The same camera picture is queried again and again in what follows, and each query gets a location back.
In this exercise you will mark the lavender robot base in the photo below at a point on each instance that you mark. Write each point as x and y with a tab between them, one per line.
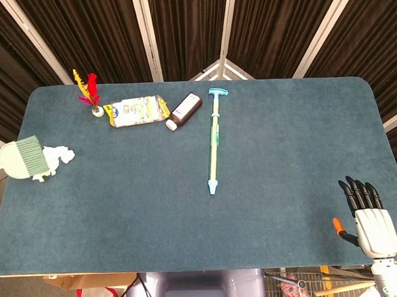
197	287

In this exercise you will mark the brown bottle white cap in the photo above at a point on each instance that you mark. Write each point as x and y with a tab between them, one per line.
184	110

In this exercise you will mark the clear snack package yellow ends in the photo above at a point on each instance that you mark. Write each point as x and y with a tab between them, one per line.
137	111

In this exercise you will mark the right robot hand white palm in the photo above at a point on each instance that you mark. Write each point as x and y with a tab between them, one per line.
377	232

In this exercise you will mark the blue felt table mat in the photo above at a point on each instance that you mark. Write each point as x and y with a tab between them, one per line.
268	185

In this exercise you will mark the colourful feather shuttlecock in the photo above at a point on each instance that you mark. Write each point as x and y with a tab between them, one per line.
90	93

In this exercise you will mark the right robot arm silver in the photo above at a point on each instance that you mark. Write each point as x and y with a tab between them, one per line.
390	277

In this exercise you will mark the black pleated curtain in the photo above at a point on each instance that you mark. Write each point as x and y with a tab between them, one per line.
188	31

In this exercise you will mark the long teal hand pump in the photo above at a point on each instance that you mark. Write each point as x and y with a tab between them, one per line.
215	138

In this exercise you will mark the mint green hand brush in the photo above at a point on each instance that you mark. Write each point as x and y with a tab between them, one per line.
21	158

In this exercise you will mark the white partition frame foot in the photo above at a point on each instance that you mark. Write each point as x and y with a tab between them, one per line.
222	71

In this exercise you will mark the brown cardboard box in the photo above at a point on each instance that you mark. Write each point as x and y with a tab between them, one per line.
89	280

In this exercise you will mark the wooden stick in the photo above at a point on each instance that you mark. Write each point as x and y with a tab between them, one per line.
343	288

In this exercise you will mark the white paper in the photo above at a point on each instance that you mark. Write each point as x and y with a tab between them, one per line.
60	156

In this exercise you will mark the metal rod tool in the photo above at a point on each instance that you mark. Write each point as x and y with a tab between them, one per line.
284	279

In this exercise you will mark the red patterned cloth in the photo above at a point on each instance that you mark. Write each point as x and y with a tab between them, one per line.
293	290

